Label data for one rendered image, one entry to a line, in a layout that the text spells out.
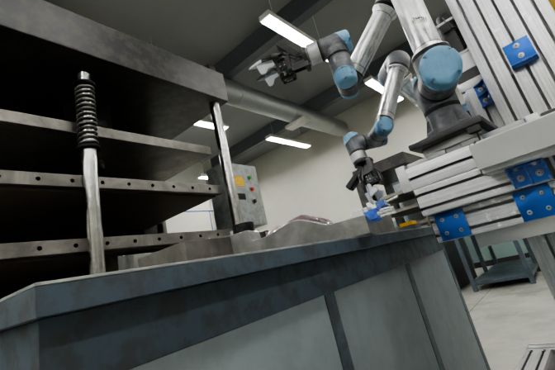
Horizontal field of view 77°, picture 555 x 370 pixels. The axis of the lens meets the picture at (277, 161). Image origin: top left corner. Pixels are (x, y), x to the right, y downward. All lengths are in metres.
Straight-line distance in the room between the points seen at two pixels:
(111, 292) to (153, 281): 0.06
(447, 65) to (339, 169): 8.05
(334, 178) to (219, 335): 8.56
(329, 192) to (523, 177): 8.21
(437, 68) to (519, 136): 0.29
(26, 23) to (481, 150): 1.62
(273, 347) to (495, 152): 0.72
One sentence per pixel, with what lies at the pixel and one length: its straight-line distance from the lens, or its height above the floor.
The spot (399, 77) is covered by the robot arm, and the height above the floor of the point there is 1.45.
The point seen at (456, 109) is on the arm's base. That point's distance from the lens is 1.25.
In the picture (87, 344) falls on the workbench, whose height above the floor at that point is 0.72.
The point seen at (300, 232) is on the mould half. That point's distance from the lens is 1.12.
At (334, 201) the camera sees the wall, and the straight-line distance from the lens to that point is 9.14.
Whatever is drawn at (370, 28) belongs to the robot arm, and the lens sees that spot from 1.40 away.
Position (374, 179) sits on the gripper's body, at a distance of 1.56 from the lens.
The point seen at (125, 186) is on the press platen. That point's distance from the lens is 1.64.
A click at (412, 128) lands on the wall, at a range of 8.44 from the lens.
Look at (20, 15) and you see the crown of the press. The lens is 1.73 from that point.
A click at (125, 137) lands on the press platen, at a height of 1.51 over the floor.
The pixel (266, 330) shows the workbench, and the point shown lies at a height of 0.65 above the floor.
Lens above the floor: 0.74
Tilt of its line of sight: 18 degrees up
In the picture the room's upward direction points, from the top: 14 degrees counter-clockwise
